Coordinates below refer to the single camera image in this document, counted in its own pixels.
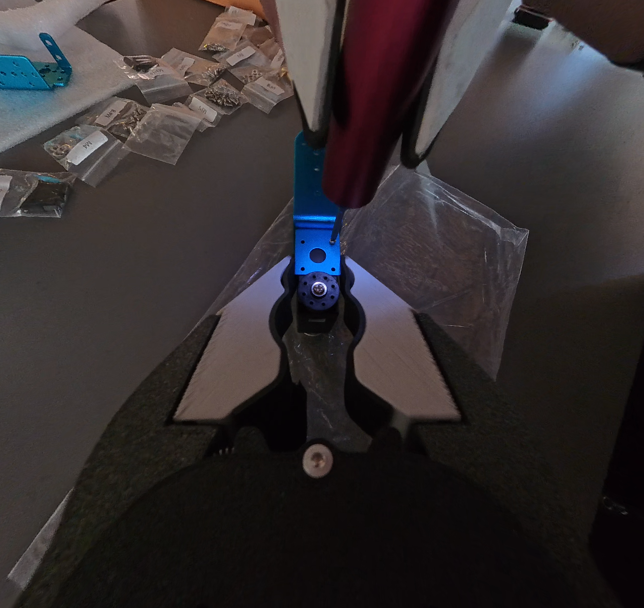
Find person's right forearm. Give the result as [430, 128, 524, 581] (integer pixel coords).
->
[518, 0, 644, 71]

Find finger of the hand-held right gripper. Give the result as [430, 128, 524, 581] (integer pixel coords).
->
[401, 0, 531, 167]
[259, 0, 349, 148]

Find blue metal bracket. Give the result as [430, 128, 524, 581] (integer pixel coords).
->
[0, 33, 73, 91]

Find white foam sheet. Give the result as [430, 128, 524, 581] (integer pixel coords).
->
[0, 24, 139, 153]

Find pile of small screw bags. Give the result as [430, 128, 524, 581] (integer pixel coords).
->
[0, 5, 295, 218]

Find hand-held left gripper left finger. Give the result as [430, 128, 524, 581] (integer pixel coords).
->
[171, 260, 295, 423]

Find clear plastic bag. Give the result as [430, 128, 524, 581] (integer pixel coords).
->
[7, 162, 530, 591]

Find grey desk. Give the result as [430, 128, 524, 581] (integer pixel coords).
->
[0, 0, 644, 584]

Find black servo motor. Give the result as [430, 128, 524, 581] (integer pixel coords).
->
[296, 272, 344, 334]

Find person's dark clothing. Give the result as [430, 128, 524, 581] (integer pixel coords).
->
[589, 346, 644, 608]

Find red screwdriver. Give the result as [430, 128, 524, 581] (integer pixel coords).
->
[321, 0, 476, 246]

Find long blue U bracket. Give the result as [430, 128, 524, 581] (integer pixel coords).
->
[293, 131, 348, 289]

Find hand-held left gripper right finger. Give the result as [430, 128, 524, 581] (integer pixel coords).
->
[341, 255, 464, 423]

